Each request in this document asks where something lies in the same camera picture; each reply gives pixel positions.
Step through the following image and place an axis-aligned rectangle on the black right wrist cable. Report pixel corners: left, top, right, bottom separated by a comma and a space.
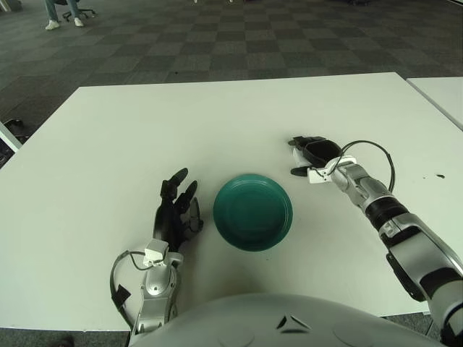
327, 140, 395, 192

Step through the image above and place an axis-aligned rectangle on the white table with grey edge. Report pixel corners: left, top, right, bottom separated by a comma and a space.
407, 76, 463, 131

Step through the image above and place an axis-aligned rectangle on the black office chair base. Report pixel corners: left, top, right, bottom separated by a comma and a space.
61, 0, 98, 21

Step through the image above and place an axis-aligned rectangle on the teal round plate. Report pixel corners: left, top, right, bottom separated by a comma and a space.
212, 173, 294, 253

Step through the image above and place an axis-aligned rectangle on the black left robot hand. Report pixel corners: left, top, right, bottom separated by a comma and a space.
153, 167, 204, 252

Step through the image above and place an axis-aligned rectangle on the grey robot torso shell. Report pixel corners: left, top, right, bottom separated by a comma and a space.
128, 293, 441, 347

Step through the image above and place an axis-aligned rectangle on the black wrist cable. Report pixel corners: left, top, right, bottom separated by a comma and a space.
110, 249, 145, 330
327, 140, 395, 192

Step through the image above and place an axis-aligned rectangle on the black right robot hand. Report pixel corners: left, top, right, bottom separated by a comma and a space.
288, 135, 343, 178

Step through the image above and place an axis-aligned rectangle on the seated person in jeans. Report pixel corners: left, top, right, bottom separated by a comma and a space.
45, 0, 85, 30

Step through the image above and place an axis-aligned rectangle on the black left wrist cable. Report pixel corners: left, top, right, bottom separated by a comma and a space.
110, 249, 145, 330

